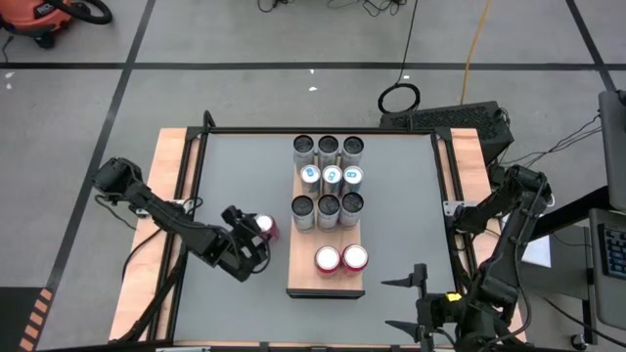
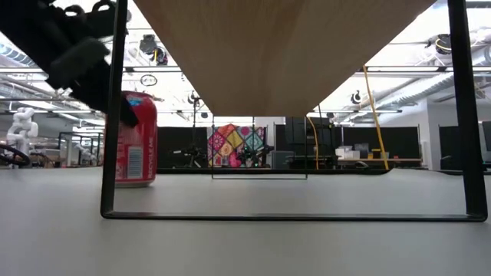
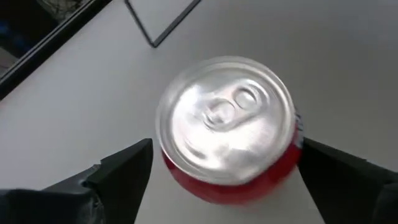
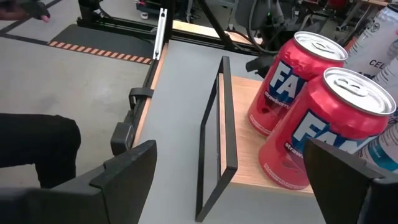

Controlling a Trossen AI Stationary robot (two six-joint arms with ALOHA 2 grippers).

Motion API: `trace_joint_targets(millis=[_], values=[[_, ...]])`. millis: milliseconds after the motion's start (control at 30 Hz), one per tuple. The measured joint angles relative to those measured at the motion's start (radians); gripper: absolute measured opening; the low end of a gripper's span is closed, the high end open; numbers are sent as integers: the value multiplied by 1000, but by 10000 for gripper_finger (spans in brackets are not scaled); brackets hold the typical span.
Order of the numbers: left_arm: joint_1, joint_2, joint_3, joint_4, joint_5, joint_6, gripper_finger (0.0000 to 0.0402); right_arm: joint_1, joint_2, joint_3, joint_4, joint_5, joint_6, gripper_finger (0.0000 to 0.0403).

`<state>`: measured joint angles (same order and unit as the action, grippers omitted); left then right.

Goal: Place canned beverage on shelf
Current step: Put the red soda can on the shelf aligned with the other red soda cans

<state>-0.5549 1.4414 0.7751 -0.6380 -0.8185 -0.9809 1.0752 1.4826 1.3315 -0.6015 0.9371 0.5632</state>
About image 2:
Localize red soda can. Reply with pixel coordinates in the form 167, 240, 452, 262
114, 90, 158, 189

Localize black light stand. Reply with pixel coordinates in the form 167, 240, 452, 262
186, 90, 203, 168

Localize colourful patchwork painting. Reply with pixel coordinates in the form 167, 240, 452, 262
206, 123, 266, 168

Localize background desk with boxes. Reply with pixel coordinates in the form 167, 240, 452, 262
335, 143, 423, 169

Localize wooden shelf black metal legs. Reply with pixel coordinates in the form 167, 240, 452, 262
100, 0, 489, 223

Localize black hanging cable reel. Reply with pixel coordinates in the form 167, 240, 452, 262
425, 33, 453, 54

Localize black partition panel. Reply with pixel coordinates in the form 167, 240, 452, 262
155, 126, 208, 169

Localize black mounted camera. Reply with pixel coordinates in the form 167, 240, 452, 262
138, 33, 170, 66

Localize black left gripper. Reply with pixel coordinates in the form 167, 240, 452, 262
0, 0, 140, 128

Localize yellow cable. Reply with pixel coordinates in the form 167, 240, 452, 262
362, 64, 390, 170
306, 116, 319, 169

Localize black curved hose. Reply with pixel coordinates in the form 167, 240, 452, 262
0, 143, 32, 168

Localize dark cabinet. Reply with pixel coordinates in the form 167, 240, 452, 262
275, 117, 334, 169

